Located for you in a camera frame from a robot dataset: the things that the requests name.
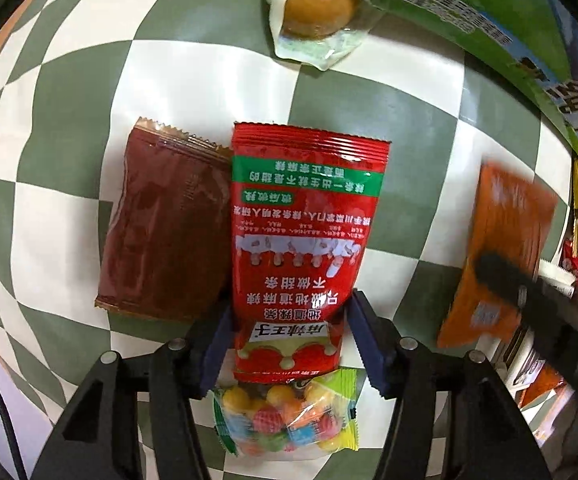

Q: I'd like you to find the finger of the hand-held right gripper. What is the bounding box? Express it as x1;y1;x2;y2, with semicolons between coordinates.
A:
471;252;544;313

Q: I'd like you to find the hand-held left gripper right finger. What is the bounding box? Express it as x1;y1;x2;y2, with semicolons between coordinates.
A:
349;290;552;480

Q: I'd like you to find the red snack packet green band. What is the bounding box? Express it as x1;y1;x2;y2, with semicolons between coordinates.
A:
230;121;392;386

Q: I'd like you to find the orange snack packet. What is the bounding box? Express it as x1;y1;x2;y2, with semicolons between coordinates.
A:
516;365;567;408
436;160;560;351

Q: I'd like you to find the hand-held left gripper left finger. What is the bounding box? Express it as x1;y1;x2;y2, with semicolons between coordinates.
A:
29;305;237;480

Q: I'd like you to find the colourful candy ball packet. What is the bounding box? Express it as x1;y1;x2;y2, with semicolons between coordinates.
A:
212;367;361;458

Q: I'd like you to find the brown snack packet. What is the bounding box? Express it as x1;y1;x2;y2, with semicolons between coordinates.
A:
94;116;235;323

